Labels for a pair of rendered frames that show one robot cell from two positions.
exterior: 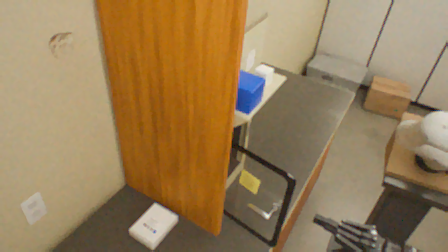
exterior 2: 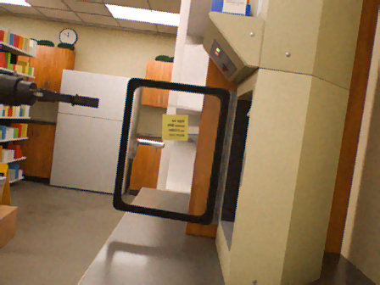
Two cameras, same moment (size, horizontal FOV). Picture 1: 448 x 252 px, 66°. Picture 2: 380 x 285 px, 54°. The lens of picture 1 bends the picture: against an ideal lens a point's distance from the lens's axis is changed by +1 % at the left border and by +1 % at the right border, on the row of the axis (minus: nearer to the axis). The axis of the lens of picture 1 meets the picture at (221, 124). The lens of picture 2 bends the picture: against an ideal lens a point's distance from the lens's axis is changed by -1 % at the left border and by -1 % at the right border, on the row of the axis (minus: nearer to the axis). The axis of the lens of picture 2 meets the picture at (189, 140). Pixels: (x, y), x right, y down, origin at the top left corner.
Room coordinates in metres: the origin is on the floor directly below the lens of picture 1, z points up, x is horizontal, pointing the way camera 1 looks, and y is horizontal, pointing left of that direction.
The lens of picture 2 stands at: (1.79, -0.60, 1.29)
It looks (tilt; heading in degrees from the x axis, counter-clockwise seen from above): 3 degrees down; 152
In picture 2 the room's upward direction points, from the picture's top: 8 degrees clockwise
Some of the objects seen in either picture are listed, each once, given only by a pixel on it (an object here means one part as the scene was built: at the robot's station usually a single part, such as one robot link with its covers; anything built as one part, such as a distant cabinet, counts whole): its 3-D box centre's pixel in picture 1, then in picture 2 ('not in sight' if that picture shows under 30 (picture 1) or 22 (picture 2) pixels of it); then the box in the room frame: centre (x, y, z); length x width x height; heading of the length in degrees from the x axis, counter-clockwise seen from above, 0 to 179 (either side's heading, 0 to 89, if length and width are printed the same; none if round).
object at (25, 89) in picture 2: (378, 248); (36, 94); (0.56, -0.48, 1.30); 0.09 x 0.08 x 0.07; 63
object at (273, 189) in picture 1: (248, 194); (170, 151); (0.81, -0.12, 1.19); 0.30 x 0.01 x 0.40; 55
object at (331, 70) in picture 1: (334, 78); not in sight; (3.47, -1.25, 0.17); 0.60 x 0.42 x 0.33; 60
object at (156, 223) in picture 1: (154, 225); not in sight; (0.80, 0.23, 0.96); 0.16 x 0.12 x 0.04; 152
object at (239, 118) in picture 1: (252, 102); (226, 53); (1.01, -0.11, 1.46); 0.32 x 0.12 x 0.10; 152
